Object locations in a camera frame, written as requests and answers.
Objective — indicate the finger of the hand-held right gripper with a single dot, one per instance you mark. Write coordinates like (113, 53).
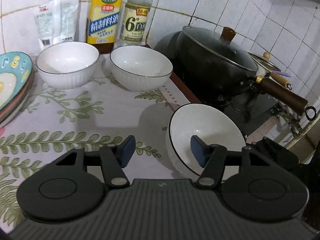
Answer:
(280, 152)

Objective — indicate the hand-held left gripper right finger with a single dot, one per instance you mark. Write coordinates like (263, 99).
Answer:
(197, 152)

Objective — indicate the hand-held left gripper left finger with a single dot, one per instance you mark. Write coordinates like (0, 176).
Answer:
(127, 152)

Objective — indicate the white ribbed bowl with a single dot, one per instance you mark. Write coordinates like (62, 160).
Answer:
(67, 62)
(141, 67)
(210, 127)

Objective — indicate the blue egg-print plate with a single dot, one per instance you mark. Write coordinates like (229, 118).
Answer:
(12, 80)

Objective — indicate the floral tablecloth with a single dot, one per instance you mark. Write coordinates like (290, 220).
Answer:
(100, 120)

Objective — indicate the black gas stove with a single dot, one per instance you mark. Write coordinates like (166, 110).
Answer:
(260, 115)

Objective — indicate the purple utensil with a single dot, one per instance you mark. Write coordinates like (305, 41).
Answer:
(282, 74)

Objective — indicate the small cream enamel pot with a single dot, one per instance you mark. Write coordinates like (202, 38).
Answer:
(262, 73)

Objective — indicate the small enamel pot lid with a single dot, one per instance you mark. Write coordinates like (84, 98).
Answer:
(265, 61)

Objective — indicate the glass pot lid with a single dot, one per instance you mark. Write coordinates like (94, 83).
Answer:
(217, 47)

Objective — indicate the clear vinegar bottle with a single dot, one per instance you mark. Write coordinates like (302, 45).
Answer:
(135, 22)

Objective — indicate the yellow-label cooking wine bottle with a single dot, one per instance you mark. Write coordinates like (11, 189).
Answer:
(103, 22)

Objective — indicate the clear plastic seasoning bag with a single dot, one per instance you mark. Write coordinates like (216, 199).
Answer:
(68, 20)

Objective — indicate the white plastic seasoning bag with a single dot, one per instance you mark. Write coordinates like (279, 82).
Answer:
(46, 25)

